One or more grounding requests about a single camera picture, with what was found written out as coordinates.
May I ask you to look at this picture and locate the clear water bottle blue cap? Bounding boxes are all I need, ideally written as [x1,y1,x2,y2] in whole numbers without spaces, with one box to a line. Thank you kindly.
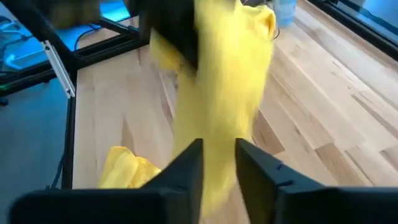
[273,0,298,28]

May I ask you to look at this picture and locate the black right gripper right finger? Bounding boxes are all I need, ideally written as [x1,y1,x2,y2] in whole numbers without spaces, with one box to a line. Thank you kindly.
[235,138,398,224]

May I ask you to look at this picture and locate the silver frame bracket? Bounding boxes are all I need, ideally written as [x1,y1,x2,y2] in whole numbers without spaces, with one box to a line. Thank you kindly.
[42,40,76,99]

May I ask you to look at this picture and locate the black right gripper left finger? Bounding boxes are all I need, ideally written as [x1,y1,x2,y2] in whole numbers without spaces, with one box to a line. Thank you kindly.
[9,138,205,224]

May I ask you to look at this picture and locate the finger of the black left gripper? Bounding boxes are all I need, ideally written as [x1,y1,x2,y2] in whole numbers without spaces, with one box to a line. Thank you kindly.
[138,0,200,70]

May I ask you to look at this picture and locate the yellow microfiber towel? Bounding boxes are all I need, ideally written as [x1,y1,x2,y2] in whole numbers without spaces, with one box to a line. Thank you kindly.
[149,0,277,218]
[98,146,162,190]

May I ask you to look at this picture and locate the thin blue cable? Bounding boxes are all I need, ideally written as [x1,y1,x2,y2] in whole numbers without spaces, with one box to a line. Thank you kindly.
[46,152,66,190]

